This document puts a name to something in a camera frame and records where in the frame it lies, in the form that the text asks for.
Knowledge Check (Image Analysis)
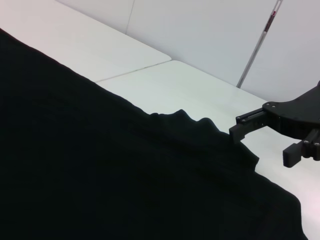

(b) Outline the silver pole with red mark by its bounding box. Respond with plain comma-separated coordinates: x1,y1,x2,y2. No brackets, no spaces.
236,0,285,89

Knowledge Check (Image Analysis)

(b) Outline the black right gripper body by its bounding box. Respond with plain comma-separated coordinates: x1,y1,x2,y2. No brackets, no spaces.
236,79,320,141

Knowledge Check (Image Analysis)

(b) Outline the black t-shirt with FREE print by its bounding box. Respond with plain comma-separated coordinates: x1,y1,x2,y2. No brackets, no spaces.
0,27,309,240

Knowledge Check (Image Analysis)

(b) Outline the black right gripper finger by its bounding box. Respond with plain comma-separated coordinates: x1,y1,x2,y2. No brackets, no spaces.
282,129,320,169
228,119,266,145

